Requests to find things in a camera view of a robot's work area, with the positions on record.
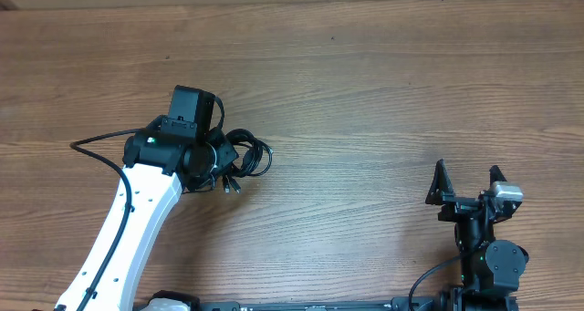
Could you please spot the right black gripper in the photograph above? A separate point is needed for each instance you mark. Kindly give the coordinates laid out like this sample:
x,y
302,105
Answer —
x,y
456,205

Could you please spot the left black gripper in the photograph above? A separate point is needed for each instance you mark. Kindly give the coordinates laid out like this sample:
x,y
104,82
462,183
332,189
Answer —
x,y
226,150

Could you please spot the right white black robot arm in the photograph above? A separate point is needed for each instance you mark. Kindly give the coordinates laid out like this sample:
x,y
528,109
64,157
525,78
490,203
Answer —
x,y
490,268

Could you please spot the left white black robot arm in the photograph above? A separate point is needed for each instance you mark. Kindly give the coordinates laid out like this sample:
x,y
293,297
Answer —
x,y
181,151

